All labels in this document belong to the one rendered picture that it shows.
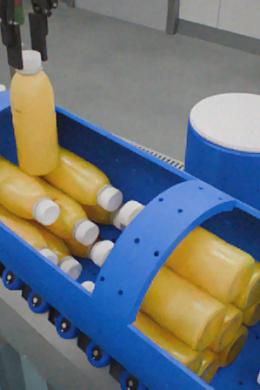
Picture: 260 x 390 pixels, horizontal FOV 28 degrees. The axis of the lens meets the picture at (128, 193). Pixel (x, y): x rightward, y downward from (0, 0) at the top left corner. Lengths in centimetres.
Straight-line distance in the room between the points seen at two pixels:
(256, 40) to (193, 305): 387
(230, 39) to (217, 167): 336
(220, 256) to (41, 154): 36
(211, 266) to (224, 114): 69
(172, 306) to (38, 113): 37
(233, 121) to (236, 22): 324
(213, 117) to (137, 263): 71
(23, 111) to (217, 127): 55
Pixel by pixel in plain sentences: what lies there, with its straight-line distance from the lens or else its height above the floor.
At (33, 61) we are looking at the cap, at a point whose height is 133.
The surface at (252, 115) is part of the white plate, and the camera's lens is 133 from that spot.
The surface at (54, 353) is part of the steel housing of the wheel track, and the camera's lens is 95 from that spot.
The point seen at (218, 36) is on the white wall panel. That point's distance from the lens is 459.
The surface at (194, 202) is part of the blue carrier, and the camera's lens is 69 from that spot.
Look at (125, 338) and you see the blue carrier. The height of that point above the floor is 112.
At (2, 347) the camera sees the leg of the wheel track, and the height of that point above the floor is 62.
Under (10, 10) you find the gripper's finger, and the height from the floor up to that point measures 141.
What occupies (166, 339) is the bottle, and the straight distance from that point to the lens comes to 71.
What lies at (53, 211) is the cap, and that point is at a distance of 86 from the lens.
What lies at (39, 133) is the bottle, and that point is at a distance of 87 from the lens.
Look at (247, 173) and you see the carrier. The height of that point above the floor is 97.
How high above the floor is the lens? 165
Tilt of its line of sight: 37 degrees down
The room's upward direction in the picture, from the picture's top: 1 degrees clockwise
